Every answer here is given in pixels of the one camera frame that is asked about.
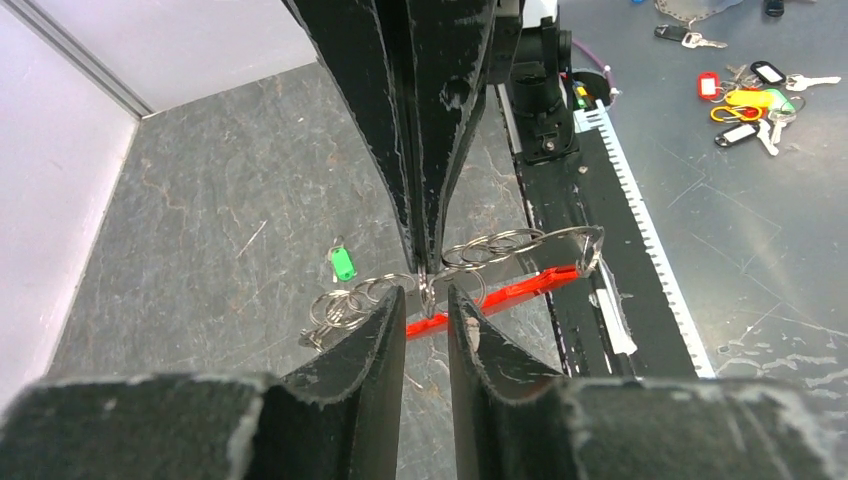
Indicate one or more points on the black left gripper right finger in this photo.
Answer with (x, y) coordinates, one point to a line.
(517, 418)

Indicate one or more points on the silver key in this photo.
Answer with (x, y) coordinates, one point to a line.
(800, 82)

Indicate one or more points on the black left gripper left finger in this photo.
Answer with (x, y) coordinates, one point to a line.
(335, 417)

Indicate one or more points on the black fob with key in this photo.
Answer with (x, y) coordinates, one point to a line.
(685, 37)

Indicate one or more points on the black key tag lower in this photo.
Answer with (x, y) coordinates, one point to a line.
(737, 134)

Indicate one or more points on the red key tag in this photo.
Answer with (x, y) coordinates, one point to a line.
(708, 86)

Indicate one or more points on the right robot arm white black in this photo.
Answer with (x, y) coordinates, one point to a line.
(529, 54)

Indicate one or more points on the black key tag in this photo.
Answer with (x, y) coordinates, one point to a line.
(767, 73)
(737, 134)

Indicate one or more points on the metal key holder red handle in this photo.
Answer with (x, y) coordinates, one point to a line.
(498, 270)

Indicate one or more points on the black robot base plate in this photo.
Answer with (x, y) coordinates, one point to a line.
(627, 316)

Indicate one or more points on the small green object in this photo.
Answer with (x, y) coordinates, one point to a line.
(341, 261)

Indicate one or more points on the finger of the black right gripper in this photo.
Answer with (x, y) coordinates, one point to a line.
(449, 47)
(363, 46)

